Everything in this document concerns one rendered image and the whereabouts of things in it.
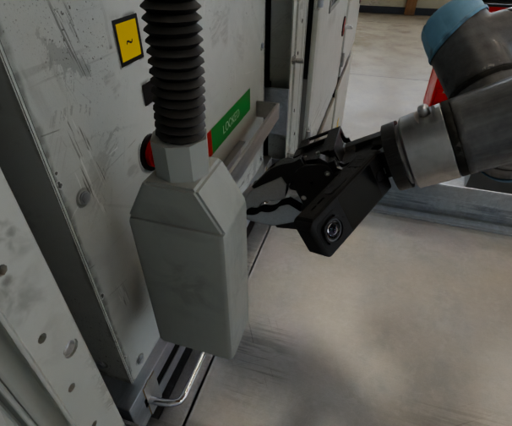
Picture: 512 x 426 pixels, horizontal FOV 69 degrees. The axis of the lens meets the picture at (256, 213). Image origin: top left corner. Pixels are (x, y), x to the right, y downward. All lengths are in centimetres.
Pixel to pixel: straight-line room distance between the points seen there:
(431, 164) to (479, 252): 41
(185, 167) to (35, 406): 15
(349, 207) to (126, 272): 22
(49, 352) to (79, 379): 4
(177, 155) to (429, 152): 24
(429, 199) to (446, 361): 34
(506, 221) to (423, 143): 50
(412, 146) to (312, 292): 31
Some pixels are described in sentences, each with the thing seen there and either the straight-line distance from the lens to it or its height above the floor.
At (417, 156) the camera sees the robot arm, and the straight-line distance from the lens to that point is 38.
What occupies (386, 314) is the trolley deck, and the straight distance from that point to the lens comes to 60.
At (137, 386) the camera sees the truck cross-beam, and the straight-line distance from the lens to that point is 44.
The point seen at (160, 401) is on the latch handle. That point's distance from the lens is 46.
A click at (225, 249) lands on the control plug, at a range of 24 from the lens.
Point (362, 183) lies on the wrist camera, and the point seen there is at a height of 111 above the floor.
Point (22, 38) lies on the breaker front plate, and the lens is 25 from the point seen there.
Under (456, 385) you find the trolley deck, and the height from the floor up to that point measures 85.
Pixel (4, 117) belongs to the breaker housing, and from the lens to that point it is 26.
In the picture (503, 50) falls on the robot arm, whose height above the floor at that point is 120.
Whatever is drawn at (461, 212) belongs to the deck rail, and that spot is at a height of 86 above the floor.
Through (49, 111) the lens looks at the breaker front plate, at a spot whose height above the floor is 121.
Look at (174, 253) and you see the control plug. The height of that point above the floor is 112.
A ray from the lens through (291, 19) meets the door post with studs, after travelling 70.
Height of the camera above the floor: 130
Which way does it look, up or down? 38 degrees down
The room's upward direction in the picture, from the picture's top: straight up
